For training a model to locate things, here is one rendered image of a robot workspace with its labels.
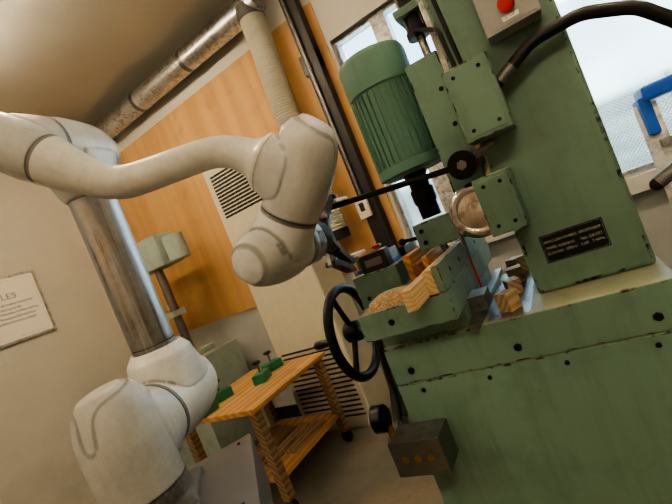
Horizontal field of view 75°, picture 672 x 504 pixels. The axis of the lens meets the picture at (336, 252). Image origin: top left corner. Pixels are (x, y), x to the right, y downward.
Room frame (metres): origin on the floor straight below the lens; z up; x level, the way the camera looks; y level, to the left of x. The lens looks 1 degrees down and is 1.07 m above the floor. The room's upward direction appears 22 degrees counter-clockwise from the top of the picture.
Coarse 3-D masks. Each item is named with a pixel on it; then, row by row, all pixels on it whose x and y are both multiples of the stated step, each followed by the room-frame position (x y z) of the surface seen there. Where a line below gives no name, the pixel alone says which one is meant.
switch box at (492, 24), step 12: (480, 0) 0.83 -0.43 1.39; (492, 0) 0.83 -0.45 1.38; (516, 0) 0.81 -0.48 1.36; (528, 0) 0.80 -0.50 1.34; (480, 12) 0.84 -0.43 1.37; (492, 12) 0.83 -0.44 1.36; (504, 12) 0.82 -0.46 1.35; (528, 12) 0.80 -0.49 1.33; (540, 12) 0.81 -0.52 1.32; (492, 24) 0.83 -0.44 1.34; (504, 24) 0.82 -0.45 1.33; (516, 24) 0.82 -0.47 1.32; (528, 24) 0.85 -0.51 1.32; (492, 36) 0.84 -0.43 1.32; (504, 36) 0.87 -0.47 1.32
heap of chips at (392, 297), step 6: (396, 288) 0.95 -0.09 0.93; (402, 288) 0.94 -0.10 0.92; (384, 294) 0.95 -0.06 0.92; (390, 294) 0.94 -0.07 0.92; (396, 294) 0.93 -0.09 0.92; (378, 300) 0.95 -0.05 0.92; (384, 300) 0.94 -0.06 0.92; (390, 300) 0.93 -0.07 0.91; (396, 300) 0.92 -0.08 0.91; (402, 300) 0.91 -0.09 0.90; (372, 306) 0.95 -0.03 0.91; (378, 306) 0.94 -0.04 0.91; (384, 306) 0.93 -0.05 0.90; (390, 306) 0.92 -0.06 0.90; (366, 312) 0.97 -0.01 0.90
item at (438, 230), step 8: (440, 216) 1.08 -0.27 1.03; (448, 216) 1.07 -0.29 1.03; (424, 224) 1.10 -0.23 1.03; (432, 224) 1.09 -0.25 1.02; (440, 224) 1.08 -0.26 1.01; (448, 224) 1.07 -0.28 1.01; (416, 232) 1.11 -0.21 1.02; (424, 232) 1.10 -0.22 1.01; (432, 232) 1.09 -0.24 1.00; (440, 232) 1.08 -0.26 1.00; (448, 232) 1.07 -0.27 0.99; (456, 232) 1.06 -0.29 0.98; (424, 240) 1.10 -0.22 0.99; (432, 240) 1.09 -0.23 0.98; (440, 240) 1.08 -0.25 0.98; (448, 240) 1.08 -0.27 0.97; (424, 248) 1.11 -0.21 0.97; (432, 248) 1.10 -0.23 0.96
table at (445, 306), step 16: (480, 256) 1.23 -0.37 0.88; (464, 272) 1.02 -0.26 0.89; (480, 272) 1.16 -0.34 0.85; (448, 288) 0.87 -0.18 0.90; (464, 288) 0.97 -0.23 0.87; (400, 304) 0.91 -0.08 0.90; (432, 304) 0.87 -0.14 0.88; (448, 304) 0.86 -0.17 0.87; (464, 304) 0.93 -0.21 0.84; (368, 320) 0.94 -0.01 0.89; (384, 320) 0.92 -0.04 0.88; (400, 320) 0.91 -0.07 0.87; (416, 320) 0.89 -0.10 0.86; (432, 320) 0.88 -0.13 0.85; (448, 320) 0.86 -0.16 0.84; (368, 336) 0.95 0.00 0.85; (384, 336) 0.93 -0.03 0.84
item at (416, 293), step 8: (416, 280) 0.86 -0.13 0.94; (424, 280) 0.87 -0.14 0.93; (408, 288) 0.81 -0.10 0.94; (416, 288) 0.82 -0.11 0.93; (424, 288) 0.86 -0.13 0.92; (408, 296) 0.79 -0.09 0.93; (416, 296) 0.80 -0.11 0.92; (424, 296) 0.84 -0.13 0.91; (408, 304) 0.79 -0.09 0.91; (416, 304) 0.79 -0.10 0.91; (408, 312) 0.80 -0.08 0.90
